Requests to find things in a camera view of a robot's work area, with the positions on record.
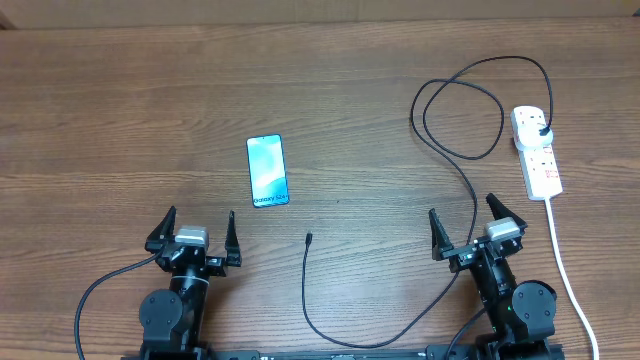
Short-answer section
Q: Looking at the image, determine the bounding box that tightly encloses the white charger plug adapter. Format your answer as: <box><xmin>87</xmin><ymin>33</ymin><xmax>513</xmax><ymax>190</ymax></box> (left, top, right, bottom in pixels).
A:
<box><xmin>514</xmin><ymin>123</ymin><xmax>554</xmax><ymax>151</ymax></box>

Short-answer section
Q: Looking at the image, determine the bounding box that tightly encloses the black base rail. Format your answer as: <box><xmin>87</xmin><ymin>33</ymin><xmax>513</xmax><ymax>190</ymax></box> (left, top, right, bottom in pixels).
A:
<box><xmin>121</xmin><ymin>345</ymin><xmax>565</xmax><ymax>360</ymax></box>

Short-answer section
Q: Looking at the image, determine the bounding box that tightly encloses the Galaxy S24+ smartphone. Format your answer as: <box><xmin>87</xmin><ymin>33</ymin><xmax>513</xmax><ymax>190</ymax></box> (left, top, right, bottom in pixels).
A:
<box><xmin>246</xmin><ymin>134</ymin><xmax>289</xmax><ymax>208</ymax></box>

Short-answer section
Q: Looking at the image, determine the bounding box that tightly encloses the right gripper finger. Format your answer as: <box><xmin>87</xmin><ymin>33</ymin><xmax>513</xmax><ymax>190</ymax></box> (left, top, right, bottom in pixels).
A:
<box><xmin>429</xmin><ymin>208</ymin><xmax>454</xmax><ymax>261</ymax></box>
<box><xmin>486</xmin><ymin>193</ymin><xmax>528</xmax><ymax>231</ymax></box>

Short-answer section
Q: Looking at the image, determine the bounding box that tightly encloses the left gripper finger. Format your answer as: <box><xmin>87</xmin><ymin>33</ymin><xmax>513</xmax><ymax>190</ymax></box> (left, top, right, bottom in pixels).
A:
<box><xmin>225</xmin><ymin>210</ymin><xmax>242</xmax><ymax>267</ymax></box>
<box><xmin>144</xmin><ymin>206</ymin><xmax>177</xmax><ymax>253</ymax></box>

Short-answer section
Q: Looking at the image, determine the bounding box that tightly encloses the black USB charging cable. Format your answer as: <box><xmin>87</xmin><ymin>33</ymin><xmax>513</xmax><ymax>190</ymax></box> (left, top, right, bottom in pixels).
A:
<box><xmin>301</xmin><ymin>55</ymin><xmax>555</xmax><ymax>350</ymax></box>

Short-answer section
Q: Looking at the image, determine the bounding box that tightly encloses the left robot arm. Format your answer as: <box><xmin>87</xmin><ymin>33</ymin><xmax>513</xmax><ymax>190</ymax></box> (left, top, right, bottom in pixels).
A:
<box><xmin>139</xmin><ymin>207</ymin><xmax>242</xmax><ymax>360</ymax></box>

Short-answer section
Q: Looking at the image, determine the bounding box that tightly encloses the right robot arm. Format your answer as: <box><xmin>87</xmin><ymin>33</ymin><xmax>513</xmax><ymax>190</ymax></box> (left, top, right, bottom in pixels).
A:
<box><xmin>425</xmin><ymin>193</ymin><xmax>565</xmax><ymax>360</ymax></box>

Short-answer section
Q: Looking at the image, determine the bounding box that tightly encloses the white power strip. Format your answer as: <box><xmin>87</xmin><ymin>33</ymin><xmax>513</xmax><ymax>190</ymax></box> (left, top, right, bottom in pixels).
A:
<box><xmin>510</xmin><ymin>106</ymin><xmax>563</xmax><ymax>201</ymax></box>

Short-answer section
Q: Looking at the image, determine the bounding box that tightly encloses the white power strip cord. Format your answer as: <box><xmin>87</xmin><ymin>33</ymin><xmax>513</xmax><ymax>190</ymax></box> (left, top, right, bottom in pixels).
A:
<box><xmin>543</xmin><ymin>197</ymin><xmax>601</xmax><ymax>360</ymax></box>

